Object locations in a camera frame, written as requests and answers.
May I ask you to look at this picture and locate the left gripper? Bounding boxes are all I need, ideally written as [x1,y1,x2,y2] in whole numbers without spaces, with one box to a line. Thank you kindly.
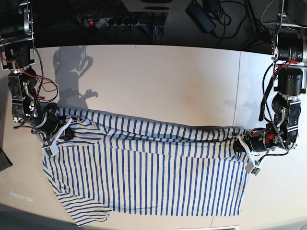
[231,132,255,161]

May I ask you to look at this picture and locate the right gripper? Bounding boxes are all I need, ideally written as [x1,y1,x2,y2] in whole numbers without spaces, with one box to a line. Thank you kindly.
[35,115,79,144]

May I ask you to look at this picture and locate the blue white striped T-shirt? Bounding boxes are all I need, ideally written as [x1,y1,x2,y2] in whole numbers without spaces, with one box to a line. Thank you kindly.
[42,108,248,226]

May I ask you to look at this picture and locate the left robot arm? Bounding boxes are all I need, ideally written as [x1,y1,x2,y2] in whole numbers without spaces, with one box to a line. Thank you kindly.
[234,0,307,170]

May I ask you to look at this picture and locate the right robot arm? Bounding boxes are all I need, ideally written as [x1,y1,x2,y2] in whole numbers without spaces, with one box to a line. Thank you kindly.
[0,0,74,147]

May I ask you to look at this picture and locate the dark cloth at edge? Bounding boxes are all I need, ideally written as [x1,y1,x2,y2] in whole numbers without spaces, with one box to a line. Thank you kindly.
[0,148,13,172]

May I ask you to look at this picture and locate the black power strip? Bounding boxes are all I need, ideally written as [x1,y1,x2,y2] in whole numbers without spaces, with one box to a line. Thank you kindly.
[81,16,166,29]

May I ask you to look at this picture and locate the upper black power adapter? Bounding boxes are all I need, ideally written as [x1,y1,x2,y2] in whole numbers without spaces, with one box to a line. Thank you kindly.
[185,0,216,34]

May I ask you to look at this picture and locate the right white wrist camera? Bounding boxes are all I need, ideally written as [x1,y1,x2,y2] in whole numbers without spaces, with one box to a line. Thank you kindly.
[42,141,59,156]

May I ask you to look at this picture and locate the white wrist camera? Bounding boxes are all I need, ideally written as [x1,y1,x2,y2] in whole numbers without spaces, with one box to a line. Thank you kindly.
[245,161,261,176]
[42,141,59,156]

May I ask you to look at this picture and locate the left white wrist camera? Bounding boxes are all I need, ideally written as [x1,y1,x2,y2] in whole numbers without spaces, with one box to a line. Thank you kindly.
[245,161,261,176]

